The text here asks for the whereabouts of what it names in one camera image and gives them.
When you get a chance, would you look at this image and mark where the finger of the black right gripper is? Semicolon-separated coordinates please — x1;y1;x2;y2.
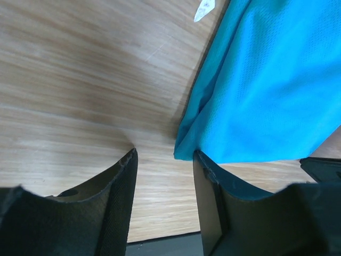
299;157;341;182

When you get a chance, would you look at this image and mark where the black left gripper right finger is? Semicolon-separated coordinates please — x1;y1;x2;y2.
192;150;275;256

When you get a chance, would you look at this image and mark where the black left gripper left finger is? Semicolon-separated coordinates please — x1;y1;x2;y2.
45;148;139;256

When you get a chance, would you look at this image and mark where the teal t shirt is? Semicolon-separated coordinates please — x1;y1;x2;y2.
174;1;340;164

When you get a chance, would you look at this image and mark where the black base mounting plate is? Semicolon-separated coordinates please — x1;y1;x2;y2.
125;232;204;256

